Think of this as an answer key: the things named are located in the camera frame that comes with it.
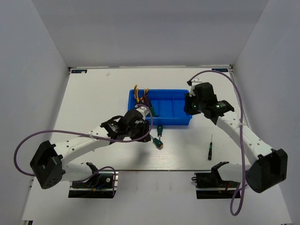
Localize green hex key set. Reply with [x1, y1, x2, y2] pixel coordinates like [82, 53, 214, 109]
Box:
[144, 96, 158, 117]

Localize yellow black needle-nose pliers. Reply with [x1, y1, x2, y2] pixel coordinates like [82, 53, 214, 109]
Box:
[140, 89, 149, 104]

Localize green stubby phillips screwdriver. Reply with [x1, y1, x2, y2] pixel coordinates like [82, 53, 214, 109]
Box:
[150, 135, 163, 149]

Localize yellow black combination pliers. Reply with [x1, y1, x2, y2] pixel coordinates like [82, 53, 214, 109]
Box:
[134, 84, 140, 104]

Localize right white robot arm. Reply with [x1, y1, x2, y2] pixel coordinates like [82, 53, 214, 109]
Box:
[184, 80, 288, 193]

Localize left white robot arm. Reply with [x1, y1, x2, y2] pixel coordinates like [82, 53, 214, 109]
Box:
[30, 106, 150, 189]

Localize green stubby screwdriver near tray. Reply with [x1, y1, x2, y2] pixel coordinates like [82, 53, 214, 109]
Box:
[157, 125, 163, 137]

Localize blue compartment tray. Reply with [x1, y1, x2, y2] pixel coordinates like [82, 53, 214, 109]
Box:
[127, 88, 193, 126]

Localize right blue corner label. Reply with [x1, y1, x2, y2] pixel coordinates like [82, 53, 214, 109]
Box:
[211, 68, 228, 73]

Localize blue corner label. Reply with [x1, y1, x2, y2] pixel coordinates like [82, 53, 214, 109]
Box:
[71, 69, 87, 74]
[211, 68, 228, 73]

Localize slim black green screwdriver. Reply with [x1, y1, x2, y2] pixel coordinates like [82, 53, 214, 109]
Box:
[208, 135, 213, 161]

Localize left blue corner label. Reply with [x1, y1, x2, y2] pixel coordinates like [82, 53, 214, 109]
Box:
[71, 69, 87, 74]

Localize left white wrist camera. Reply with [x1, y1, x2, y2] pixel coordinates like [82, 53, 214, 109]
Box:
[135, 106, 150, 120]

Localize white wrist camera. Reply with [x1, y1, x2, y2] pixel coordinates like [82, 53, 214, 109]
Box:
[187, 78, 202, 97]
[135, 106, 150, 120]

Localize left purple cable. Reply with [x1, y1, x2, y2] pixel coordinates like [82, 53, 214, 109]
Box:
[13, 104, 154, 197]

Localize purple cable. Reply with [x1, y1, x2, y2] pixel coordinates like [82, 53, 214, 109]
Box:
[187, 69, 248, 217]
[13, 104, 154, 197]

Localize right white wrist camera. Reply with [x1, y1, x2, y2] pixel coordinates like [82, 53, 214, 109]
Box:
[187, 78, 202, 97]

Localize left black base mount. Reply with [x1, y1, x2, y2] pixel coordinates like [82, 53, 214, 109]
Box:
[68, 171, 118, 199]

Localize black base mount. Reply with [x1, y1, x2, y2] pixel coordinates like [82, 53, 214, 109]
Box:
[191, 172, 238, 200]
[68, 171, 118, 199]

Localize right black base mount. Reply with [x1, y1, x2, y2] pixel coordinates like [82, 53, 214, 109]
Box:
[191, 172, 238, 200]

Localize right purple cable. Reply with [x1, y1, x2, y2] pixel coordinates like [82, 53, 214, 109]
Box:
[187, 69, 248, 217]

